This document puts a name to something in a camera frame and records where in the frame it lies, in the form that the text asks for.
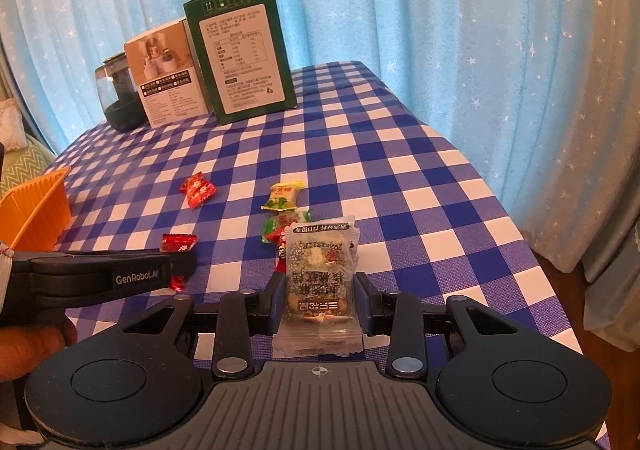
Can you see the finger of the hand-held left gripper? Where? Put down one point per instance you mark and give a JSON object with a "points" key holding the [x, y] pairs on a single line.
{"points": [[182, 260]]}

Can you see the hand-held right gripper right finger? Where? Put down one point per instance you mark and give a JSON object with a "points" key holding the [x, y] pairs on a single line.
{"points": [[361, 305]]}

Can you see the blue white checkered tablecloth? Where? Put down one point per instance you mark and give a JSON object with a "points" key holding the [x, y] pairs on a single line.
{"points": [[400, 180]]}

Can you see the small red candy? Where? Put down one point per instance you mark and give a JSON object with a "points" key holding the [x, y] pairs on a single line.
{"points": [[199, 190], [177, 241]]}

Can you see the orange plastic tray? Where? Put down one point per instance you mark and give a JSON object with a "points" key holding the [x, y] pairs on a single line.
{"points": [[35, 215]]}

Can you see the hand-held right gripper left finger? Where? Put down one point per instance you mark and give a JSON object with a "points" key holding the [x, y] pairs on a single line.
{"points": [[279, 305]]}

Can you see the dark green humidifier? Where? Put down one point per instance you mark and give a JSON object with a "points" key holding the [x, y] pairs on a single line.
{"points": [[117, 100]]}

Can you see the grey curtain with lace trim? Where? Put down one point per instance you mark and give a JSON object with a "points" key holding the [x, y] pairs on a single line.
{"points": [[615, 280]]}

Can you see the blue star curtain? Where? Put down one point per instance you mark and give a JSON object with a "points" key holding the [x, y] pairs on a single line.
{"points": [[450, 5]]}

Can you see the beige pillow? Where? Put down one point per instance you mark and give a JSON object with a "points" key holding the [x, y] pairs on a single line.
{"points": [[7, 125]]}

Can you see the clear nut cake packet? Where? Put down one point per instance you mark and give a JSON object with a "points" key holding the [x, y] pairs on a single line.
{"points": [[320, 270], [315, 342]]}

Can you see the person's left hand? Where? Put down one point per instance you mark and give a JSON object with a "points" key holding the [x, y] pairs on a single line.
{"points": [[30, 345]]}

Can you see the white product box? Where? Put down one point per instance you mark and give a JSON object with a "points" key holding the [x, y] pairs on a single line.
{"points": [[165, 80]]}

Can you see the green chevron pillow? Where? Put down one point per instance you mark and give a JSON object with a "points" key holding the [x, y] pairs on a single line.
{"points": [[25, 165]]}

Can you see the red green wrapped candy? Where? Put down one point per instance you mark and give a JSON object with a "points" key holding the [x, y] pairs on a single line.
{"points": [[277, 227]]}

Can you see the yellow green candy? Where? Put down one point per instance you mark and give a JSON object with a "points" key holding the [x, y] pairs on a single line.
{"points": [[282, 197]]}

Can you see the green carton box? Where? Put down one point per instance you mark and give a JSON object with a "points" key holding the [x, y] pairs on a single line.
{"points": [[240, 55]]}

